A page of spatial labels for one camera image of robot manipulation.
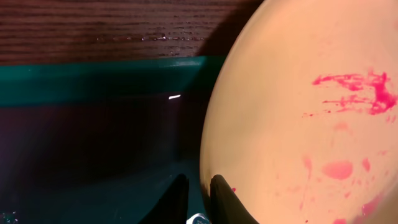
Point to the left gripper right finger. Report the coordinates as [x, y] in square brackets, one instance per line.
[225, 207]

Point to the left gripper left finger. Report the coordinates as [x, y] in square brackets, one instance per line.
[172, 207]

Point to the yellow-green round plate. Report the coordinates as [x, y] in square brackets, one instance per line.
[302, 121]

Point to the teal plastic tray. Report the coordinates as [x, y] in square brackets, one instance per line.
[101, 142]

